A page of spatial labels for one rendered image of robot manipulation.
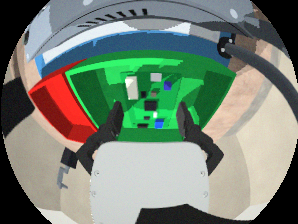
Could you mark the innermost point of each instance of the green bin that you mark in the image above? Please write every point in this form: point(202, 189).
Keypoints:
point(203, 91)

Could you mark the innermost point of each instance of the green circuit board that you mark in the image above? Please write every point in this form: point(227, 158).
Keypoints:
point(156, 93)

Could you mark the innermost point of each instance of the red bin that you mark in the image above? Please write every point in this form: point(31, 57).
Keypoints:
point(54, 103)

